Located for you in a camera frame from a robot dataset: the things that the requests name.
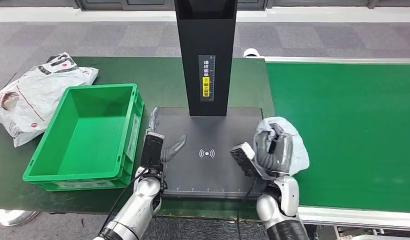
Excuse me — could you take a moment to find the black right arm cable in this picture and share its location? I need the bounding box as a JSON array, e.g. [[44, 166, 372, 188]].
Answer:
[[236, 178, 259, 240]]

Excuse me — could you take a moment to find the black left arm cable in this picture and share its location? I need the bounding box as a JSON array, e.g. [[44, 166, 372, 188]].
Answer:
[[98, 168, 149, 237]]

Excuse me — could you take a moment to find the green plastic crate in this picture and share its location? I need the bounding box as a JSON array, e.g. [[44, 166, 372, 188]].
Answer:
[[22, 83, 145, 192]]

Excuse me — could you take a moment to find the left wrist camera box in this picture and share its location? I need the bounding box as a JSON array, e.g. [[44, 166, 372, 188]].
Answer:
[[140, 130, 165, 173]]

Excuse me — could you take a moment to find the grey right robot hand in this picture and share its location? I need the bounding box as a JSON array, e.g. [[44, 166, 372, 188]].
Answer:
[[254, 123, 294, 177]]

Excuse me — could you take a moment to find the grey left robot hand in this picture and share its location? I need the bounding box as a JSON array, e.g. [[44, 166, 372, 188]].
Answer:
[[147, 106, 188, 164]]

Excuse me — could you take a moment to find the round silver metal base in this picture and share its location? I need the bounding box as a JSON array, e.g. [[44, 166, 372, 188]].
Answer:
[[0, 208, 41, 227]]

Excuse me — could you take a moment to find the black inbound scanner machine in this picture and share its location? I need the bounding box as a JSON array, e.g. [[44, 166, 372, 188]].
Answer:
[[151, 0, 275, 200]]

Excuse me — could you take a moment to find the green conveyor belt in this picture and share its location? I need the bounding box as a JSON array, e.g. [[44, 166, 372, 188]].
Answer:
[[263, 56, 410, 240]]

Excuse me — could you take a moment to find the small grey poly mailer parcel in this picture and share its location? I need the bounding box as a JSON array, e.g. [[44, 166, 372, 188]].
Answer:
[[252, 115, 310, 176]]

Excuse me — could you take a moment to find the white round cap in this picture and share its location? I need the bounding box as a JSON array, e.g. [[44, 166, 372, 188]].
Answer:
[[243, 48, 261, 59]]

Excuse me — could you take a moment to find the yellow and grey scanner label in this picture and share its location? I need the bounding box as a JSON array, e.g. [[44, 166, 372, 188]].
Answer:
[[198, 54, 216, 103]]

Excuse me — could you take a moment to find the white printed plastic bag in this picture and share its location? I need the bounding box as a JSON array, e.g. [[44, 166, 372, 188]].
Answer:
[[0, 51, 100, 148]]

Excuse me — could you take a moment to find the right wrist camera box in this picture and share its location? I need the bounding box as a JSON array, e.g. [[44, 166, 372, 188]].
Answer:
[[229, 142, 269, 180]]

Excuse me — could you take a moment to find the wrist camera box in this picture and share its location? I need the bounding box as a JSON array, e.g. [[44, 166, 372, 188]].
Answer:
[[140, 130, 165, 173], [229, 142, 269, 180]]

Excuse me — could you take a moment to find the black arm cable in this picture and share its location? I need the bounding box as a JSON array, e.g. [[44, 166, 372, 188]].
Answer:
[[98, 168, 149, 237], [236, 178, 259, 240]]

